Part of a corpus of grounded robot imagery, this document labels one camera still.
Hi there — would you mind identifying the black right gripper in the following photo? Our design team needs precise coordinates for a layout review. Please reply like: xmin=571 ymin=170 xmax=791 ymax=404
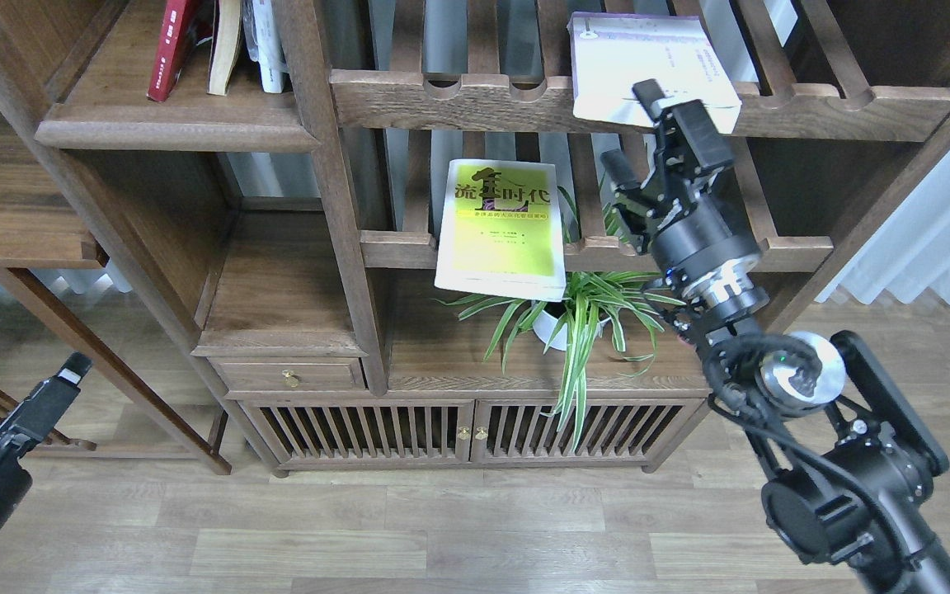
xmin=600 ymin=79 xmax=768 ymax=309

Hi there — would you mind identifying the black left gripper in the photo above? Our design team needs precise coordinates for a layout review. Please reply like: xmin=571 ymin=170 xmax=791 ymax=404
xmin=0 ymin=352 xmax=93 ymax=530

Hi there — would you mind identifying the white purple cover book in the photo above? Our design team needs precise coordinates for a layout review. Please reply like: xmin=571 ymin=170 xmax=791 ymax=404
xmin=567 ymin=12 xmax=741 ymax=134

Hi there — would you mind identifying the red cover book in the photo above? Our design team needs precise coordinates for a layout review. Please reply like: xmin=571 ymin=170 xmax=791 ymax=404
xmin=147 ymin=1 xmax=214 ymax=102

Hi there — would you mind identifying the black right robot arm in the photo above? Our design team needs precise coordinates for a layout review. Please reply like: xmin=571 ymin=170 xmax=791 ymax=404
xmin=602 ymin=79 xmax=950 ymax=593

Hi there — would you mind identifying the green spider plant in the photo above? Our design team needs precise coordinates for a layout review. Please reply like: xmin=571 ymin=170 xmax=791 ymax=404
xmin=439 ymin=169 xmax=690 ymax=447

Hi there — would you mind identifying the yellow green cover book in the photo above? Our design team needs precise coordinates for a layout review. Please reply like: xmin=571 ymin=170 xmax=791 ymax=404
xmin=434 ymin=158 xmax=567 ymax=302

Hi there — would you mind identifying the white plant pot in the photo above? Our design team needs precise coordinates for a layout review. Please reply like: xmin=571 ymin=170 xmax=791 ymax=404
xmin=530 ymin=300 xmax=610 ymax=351

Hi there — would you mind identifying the brass drawer knob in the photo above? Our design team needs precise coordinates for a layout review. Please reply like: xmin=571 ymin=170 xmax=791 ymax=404
xmin=280 ymin=370 xmax=301 ymax=389

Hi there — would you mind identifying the dark wooden bookshelf unit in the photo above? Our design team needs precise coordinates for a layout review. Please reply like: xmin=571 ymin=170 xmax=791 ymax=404
xmin=0 ymin=1 xmax=950 ymax=474

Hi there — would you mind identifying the upright cream paged book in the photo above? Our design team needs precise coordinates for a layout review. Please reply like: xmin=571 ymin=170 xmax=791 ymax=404
xmin=207 ymin=1 xmax=242 ymax=97

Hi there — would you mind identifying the upright white book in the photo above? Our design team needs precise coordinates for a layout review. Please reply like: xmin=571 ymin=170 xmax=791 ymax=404
xmin=252 ymin=1 xmax=288 ymax=94

